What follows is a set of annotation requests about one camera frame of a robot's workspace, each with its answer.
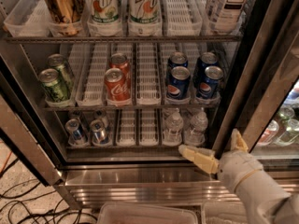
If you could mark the right clear water bottle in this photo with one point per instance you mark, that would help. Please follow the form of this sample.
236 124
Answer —
195 133

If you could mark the top wire shelf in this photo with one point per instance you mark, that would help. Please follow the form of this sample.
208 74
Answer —
124 39

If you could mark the front left blue silver can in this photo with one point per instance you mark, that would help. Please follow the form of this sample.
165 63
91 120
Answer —
76 131

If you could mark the right 7up bottle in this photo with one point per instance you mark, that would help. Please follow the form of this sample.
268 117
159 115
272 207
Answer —
143 11

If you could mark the pepsi can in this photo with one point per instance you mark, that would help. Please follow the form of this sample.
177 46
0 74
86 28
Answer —
177 58
204 60
178 82
209 82

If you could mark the clear water bottle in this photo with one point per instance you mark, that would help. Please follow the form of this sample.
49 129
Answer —
195 133
173 128

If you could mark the gold tall can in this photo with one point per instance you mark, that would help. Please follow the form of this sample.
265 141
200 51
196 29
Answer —
66 13

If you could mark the green can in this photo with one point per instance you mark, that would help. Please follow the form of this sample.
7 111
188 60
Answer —
61 64
53 85

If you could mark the red coca-cola can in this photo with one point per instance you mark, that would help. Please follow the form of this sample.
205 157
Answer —
116 84
120 60

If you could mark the white tea bottle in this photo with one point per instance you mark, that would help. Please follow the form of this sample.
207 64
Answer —
223 15

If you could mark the front red coca-cola can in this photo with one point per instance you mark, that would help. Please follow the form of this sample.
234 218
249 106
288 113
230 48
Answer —
116 84

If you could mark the front right blue silver can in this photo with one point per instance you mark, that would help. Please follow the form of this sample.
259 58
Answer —
99 132

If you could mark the rear red coca-cola can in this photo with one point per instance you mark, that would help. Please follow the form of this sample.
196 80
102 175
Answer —
120 60

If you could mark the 7up bottle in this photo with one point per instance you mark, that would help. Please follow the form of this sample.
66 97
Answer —
143 11
104 11

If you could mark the middle wire shelf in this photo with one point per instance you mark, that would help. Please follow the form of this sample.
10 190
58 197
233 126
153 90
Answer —
125 107

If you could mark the wire shelf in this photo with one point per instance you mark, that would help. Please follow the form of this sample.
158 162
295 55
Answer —
125 107
124 39

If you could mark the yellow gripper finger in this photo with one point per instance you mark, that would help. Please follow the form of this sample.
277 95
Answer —
202 157
237 141

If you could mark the right clear plastic bin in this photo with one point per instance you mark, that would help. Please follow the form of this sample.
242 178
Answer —
223 213

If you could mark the clear plastic bin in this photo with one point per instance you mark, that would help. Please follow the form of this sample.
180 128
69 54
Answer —
223 213
127 213

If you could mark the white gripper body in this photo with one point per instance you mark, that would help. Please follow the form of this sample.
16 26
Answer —
239 169

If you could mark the left clear plastic bin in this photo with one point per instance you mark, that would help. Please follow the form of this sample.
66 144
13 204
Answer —
127 213

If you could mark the glass fridge door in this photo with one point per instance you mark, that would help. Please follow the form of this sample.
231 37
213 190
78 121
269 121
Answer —
265 70

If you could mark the empty white lane tray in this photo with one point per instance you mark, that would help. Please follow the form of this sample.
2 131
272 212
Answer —
148 89

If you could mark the rear right blue silver can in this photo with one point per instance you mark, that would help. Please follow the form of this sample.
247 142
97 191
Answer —
102 115

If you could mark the stainless steel fridge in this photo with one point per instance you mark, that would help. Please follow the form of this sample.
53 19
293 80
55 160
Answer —
135 166

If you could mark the rear green can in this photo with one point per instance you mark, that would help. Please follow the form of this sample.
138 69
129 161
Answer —
61 64

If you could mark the blue silver can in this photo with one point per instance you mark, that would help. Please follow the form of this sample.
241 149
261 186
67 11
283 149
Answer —
99 132
102 115
76 131

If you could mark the front green can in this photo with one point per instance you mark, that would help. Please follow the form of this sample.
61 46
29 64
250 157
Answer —
53 85

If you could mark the left clear water bottle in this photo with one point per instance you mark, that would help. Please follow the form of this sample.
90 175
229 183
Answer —
173 128

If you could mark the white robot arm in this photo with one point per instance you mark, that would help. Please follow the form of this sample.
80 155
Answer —
265 201

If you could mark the left 7up bottle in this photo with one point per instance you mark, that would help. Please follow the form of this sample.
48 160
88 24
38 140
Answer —
104 11

